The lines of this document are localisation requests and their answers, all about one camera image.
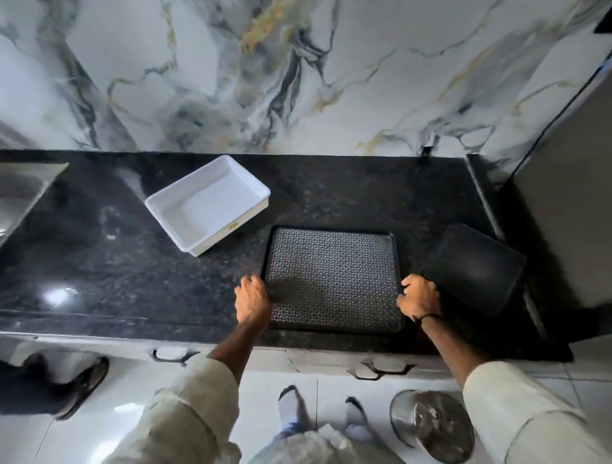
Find person's right forearm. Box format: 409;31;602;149
420;315;485;391

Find white plastic tub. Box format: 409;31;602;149
144;155;271;257

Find person's left forearm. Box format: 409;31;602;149
207;316;269;384

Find person's right foot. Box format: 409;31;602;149
343;396;375;441

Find person's foot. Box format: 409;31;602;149
343;396;375;441
277;385;312;432

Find person's cream left sleeve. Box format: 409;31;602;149
102;356;243;464

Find black patterned tray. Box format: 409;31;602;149
260;226;405;334

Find grey refrigerator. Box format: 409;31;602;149
497;62;612;311

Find person's left hand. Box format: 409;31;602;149
234;274;273;331

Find person's cream sleeve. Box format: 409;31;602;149
102;356;243;464
462;360;612;464

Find plain black tray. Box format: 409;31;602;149
421;223;528;318

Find person's cream right sleeve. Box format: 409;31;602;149
462;360;612;464

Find black drawer handle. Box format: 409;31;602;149
151;348;201;367
347;359;416;382

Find steel bin with lid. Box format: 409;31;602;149
389;389;476;464

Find steel sink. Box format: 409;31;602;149
0;162;69;247

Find person's light trousers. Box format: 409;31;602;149
248;423;389;464

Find person's right hand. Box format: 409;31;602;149
396;273;442;322

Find person's left foot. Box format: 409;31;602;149
277;385;312;432

